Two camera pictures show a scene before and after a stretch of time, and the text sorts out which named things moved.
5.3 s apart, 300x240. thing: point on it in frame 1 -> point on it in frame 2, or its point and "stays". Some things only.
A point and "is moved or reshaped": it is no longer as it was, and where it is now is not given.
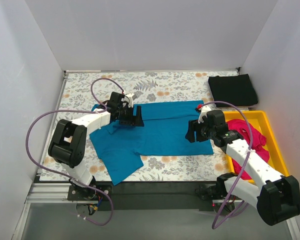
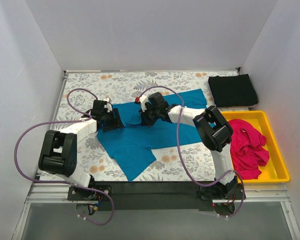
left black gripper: (129, 119) -> (114, 120)
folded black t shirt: (236, 90) stays
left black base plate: (76, 193) stays
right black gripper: (197, 130) -> (145, 117)
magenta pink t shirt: (255, 139) stays
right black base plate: (211, 192) stays
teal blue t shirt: (163, 133) is moved or reshaped
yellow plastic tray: (258, 120) stays
